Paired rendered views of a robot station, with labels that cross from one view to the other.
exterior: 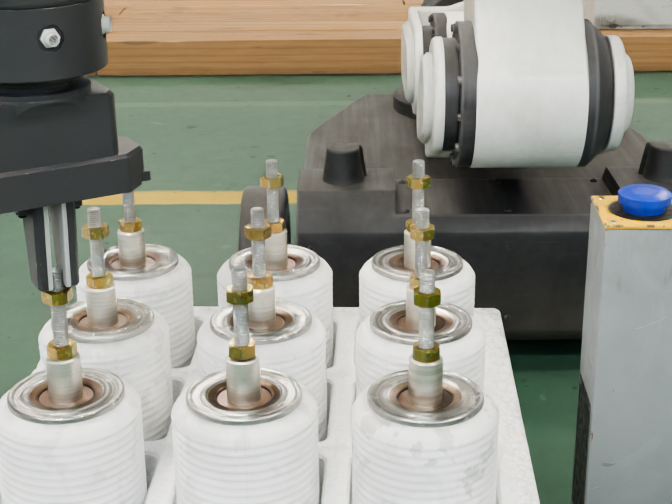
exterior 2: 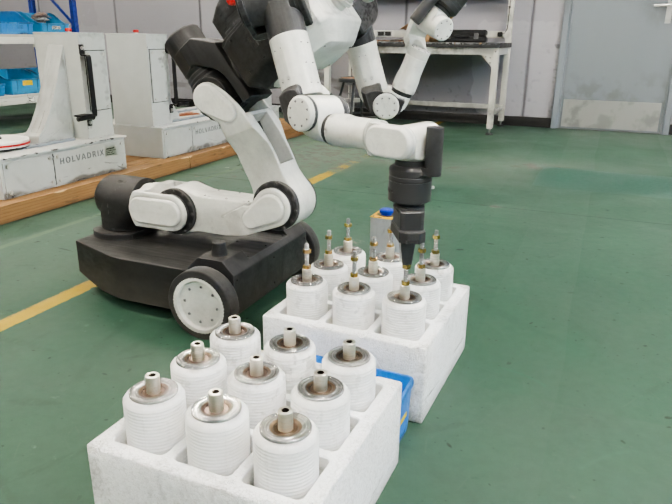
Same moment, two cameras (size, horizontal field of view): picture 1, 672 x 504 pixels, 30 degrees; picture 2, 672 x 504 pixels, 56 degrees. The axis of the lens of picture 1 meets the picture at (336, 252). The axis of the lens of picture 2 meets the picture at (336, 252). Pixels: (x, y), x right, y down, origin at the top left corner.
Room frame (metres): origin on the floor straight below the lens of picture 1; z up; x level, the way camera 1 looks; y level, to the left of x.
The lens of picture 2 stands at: (0.40, 1.40, 0.78)
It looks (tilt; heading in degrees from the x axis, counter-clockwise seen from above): 19 degrees down; 292
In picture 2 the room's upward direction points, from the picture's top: 1 degrees clockwise
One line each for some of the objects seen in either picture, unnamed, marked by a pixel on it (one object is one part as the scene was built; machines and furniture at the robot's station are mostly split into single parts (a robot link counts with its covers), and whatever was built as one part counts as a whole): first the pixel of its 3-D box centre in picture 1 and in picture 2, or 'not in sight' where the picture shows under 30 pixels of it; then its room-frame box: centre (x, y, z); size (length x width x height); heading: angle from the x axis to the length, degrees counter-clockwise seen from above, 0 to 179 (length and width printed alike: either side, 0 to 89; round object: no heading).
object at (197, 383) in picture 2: not in sight; (201, 404); (0.99, 0.59, 0.16); 0.10 x 0.10 x 0.18
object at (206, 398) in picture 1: (244, 396); (420, 279); (0.73, 0.06, 0.25); 0.08 x 0.08 x 0.01
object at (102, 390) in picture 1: (66, 395); (404, 297); (0.73, 0.18, 0.25); 0.08 x 0.08 x 0.01
